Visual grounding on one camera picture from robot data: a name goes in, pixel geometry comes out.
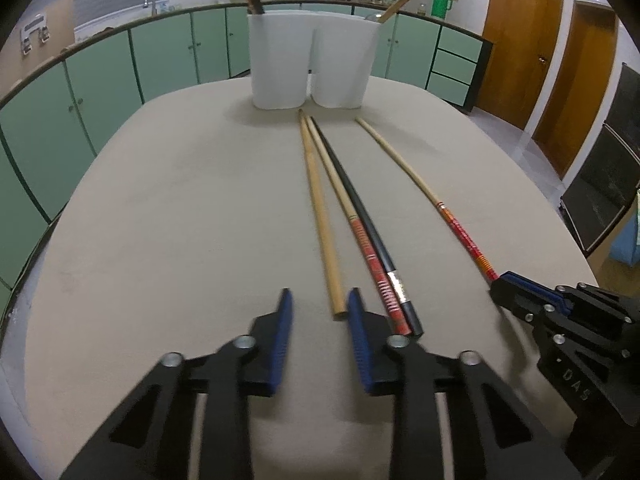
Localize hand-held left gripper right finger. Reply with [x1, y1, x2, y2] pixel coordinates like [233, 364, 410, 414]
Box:
[346, 287, 581, 480]

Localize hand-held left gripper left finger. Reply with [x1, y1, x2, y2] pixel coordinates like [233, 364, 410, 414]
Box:
[60, 287, 296, 480]

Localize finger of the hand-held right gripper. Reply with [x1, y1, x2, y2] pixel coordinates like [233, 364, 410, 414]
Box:
[501, 271, 640, 321]
[490, 280, 566, 328]

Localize red patterned wooden chopstick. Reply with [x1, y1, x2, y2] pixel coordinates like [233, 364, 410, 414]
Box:
[355, 118, 501, 283]
[306, 116, 413, 337]

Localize white double utensil holder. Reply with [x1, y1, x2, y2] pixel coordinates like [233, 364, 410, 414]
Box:
[247, 7, 382, 111]

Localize black cabinet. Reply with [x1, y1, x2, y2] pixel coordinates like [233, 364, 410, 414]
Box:
[560, 62, 640, 256]

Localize green drawer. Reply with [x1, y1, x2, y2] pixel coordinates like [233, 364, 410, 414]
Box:
[431, 51, 478, 82]
[427, 72, 473, 106]
[436, 27, 485, 63]

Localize green kitchen base cabinets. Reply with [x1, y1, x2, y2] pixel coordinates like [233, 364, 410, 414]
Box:
[0, 0, 496, 306]

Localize beige water purifier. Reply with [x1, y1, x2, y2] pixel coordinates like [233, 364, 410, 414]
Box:
[2, 0, 76, 63]

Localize wooden door with handle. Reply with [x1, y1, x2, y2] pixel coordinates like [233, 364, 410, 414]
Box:
[475, 0, 565, 131]

